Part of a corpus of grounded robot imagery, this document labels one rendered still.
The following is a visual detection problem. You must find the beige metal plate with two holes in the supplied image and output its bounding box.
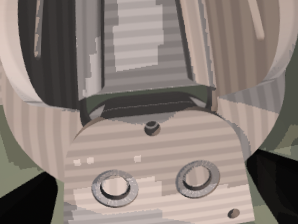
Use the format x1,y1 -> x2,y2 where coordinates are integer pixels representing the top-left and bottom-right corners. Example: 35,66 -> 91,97
63,101 -> 255,224

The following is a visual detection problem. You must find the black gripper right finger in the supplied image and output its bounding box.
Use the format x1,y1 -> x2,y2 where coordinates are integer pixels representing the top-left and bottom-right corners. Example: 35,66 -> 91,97
247,148 -> 298,224

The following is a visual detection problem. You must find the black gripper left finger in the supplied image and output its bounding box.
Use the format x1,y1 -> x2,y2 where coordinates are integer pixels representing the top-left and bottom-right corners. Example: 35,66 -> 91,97
0,172 -> 59,224

